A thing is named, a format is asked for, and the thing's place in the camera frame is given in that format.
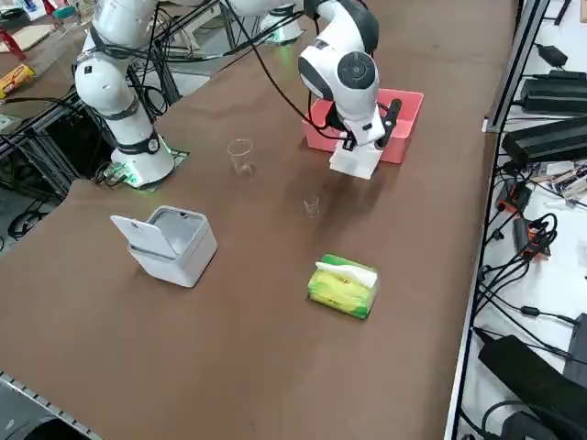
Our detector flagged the pink plastic container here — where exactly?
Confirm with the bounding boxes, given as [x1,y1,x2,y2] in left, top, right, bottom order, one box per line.
[302,89,426,165]

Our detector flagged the black and orange device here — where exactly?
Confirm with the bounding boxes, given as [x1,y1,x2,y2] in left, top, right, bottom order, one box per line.
[512,217,552,261]

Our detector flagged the black device with red parts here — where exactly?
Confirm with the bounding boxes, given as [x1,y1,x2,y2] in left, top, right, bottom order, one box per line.
[497,181,534,213]

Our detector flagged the large glass beaker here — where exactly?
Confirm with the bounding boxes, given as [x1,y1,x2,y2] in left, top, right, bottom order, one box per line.
[227,138,256,179]

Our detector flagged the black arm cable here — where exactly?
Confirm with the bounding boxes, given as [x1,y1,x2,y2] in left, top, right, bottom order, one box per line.
[218,0,357,141]

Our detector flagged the brown cardboard sheet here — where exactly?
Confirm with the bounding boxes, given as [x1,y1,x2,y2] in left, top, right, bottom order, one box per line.
[0,22,57,54]

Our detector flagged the bare circuit boards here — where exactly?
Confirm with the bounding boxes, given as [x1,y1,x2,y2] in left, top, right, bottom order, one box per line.
[536,162,587,206]

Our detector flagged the aluminium edge rail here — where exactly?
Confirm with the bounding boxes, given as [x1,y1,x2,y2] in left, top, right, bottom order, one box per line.
[0,368,103,440]

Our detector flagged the large black power box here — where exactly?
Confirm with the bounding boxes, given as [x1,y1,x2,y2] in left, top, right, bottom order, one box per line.
[520,71,587,116]

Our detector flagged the black adapter with looped cable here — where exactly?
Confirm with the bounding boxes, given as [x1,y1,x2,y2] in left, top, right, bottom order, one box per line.
[534,43,570,69]

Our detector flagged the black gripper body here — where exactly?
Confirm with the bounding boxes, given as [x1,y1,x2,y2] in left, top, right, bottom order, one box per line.
[324,108,355,139]

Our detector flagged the aluminium frame post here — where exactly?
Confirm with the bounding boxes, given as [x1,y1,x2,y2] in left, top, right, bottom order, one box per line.
[483,0,551,134]

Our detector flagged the white lidded trash bin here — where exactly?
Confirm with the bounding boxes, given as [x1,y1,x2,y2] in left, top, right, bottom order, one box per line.
[109,204,219,289]

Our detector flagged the green tissue pack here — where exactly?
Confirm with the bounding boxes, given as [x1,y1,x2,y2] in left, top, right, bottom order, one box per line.
[305,253,381,321]

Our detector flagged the dark rack stand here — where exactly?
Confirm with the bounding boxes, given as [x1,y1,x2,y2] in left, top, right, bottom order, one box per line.
[553,0,573,27]

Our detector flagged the dark grey power box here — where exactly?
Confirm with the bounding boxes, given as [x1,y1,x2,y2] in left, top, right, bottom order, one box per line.
[502,116,587,164]

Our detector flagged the black power adapter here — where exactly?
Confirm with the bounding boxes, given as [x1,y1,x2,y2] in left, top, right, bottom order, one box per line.
[476,334,587,416]

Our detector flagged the yellow red snack pack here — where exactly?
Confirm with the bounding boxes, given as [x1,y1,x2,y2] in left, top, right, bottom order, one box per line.
[0,63,37,100]

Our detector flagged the white tissue sheet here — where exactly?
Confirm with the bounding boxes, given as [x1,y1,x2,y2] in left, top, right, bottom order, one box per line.
[328,139,384,181]

